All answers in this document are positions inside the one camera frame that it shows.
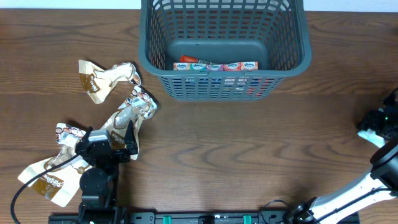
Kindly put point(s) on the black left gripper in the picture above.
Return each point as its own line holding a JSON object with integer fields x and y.
{"x": 124, "y": 154}

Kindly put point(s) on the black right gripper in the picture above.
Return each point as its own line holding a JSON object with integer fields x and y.
{"x": 374, "y": 119}

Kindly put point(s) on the light teal tissue packet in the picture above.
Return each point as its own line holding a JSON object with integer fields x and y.
{"x": 372, "y": 137}

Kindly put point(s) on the orange cracker sleeve package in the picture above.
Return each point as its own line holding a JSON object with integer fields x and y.
{"x": 189, "y": 59}

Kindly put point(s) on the colourful tissue pack box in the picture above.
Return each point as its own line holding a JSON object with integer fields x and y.
{"x": 212, "y": 87}

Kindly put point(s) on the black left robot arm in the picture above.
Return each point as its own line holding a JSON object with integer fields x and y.
{"x": 99, "y": 184}

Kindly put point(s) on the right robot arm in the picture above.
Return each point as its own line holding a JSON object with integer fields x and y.
{"x": 378, "y": 183}

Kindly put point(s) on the tan snack pouch middle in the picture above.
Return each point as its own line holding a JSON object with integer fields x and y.
{"x": 137, "y": 107}

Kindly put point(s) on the tan snack pouch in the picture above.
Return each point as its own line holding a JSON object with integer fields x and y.
{"x": 98, "y": 83}
{"x": 137, "y": 107}
{"x": 60, "y": 185}

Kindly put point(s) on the tan snack pouch upper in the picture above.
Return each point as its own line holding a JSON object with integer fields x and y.
{"x": 98, "y": 83}

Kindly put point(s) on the tan snack pouch lower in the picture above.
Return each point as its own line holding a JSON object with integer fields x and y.
{"x": 60, "y": 185}

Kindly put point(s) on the grey plastic basket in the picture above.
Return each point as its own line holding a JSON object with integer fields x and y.
{"x": 273, "y": 33}

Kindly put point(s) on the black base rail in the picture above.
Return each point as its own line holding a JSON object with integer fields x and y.
{"x": 262, "y": 217}

